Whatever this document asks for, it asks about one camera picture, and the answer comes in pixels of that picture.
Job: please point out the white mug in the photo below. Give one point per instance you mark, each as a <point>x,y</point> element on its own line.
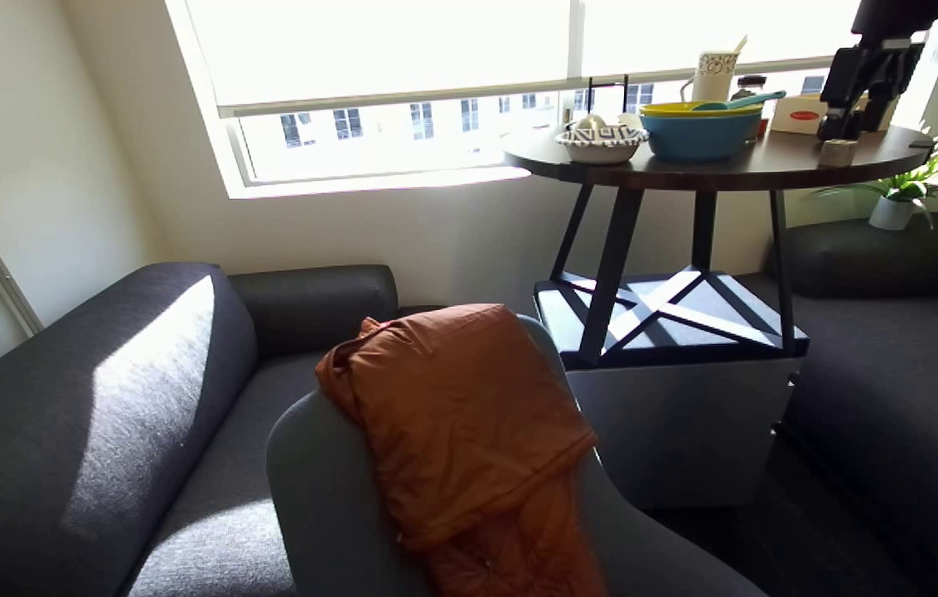
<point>714,77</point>

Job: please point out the dark grey fabric sofa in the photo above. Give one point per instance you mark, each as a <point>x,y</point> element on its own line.
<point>25,443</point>
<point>899,385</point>

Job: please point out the orange jacket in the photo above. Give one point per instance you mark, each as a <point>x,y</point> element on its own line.
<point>454,419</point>

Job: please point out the white roller blind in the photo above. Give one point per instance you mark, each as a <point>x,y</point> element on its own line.
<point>686,28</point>
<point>380,52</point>

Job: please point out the green potted plant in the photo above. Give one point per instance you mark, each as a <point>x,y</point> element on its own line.
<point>931,176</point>

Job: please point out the grey shell chair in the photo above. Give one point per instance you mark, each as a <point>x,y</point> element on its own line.
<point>324,508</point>

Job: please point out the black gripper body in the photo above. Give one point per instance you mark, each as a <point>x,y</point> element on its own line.
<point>874,75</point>

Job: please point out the blue bowl with yellow rim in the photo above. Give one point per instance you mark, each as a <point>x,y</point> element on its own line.
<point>700,133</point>

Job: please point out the light utensil in mug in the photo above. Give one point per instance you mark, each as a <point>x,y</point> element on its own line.
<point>739,44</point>

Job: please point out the white box with red print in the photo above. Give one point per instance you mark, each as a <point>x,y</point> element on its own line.
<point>798,115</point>

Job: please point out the small light box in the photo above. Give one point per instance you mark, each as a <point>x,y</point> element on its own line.
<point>836,154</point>

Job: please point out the salt shaker with dark cap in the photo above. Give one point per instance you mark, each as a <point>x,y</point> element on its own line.
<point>749,85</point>

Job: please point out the black metal stand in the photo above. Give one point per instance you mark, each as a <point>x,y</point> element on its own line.
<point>609,93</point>

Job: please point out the teal spoon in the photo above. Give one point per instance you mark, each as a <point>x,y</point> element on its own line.
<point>756,97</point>

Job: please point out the small wicker basket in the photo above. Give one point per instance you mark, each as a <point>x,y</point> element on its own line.
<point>598,137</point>

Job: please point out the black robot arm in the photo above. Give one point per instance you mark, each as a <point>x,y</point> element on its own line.
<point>891,17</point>

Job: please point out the round dark wooden table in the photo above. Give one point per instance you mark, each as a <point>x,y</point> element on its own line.
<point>710,171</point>

